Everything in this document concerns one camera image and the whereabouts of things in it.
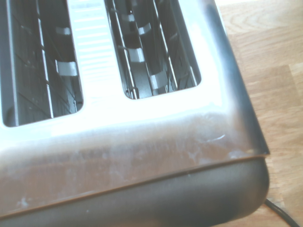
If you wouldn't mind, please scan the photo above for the stainless steel two-slot toaster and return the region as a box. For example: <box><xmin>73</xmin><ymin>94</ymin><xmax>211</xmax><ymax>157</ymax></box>
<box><xmin>0</xmin><ymin>0</ymin><xmax>271</xmax><ymax>227</ymax></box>

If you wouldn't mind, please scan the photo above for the black toaster power cable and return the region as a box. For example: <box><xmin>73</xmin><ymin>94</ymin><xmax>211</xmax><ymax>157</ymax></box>
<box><xmin>263</xmin><ymin>198</ymin><xmax>302</xmax><ymax>227</ymax></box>

